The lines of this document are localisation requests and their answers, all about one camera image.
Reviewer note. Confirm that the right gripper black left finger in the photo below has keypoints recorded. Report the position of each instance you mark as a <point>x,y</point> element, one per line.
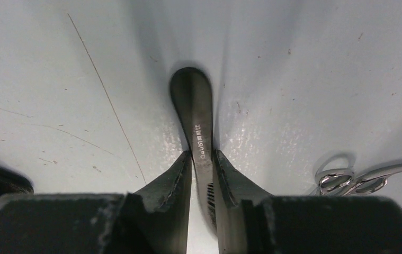
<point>164,207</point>

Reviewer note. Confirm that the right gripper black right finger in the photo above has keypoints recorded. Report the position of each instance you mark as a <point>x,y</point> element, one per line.
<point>236,198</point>

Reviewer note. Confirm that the silver scissors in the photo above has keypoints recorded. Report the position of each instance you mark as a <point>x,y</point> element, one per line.
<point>335,176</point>

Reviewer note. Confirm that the black handled styling comb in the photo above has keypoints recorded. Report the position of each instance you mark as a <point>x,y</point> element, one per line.
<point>191,94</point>

